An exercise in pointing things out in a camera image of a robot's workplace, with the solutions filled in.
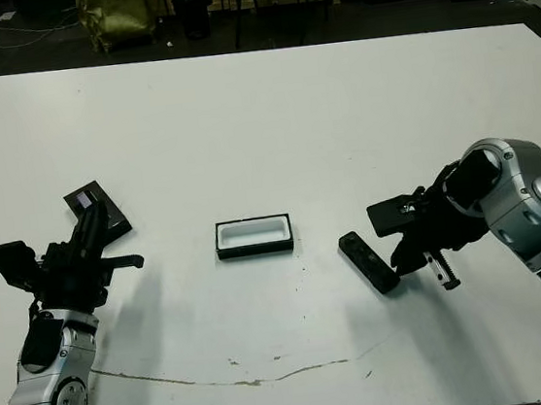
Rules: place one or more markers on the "black printed box lid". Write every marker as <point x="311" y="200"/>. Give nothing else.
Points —
<point x="116" y="220"/>

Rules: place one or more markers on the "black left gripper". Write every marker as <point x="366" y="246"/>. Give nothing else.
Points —
<point x="72" y="284"/>

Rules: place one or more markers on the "white paper sheet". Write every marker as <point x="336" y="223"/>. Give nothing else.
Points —
<point x="6" y="16"/>

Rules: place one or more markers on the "black trash bin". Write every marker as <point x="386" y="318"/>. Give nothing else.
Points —
<point x="192" y="13"/>

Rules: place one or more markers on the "black box white insert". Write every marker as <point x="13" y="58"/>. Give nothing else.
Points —
<point x="249" y="234"/>

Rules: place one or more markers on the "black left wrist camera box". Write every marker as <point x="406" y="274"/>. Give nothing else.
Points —
<point x="11" y="263"/>

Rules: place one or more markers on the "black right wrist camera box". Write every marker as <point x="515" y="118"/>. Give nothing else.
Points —
<point x="389" y="216"/>

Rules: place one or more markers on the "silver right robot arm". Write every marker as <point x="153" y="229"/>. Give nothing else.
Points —
<point x="519" y="194"/>

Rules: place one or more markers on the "yellow green plastic bag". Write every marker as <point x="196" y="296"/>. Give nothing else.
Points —
<point x="112" y="15"/>

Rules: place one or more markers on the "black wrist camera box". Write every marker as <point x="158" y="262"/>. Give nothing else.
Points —
<point x="389" y="216"/>
<point x="11" y="263"/>

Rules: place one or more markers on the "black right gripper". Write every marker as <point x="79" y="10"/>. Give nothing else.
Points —
<point x="431" y="238"/>

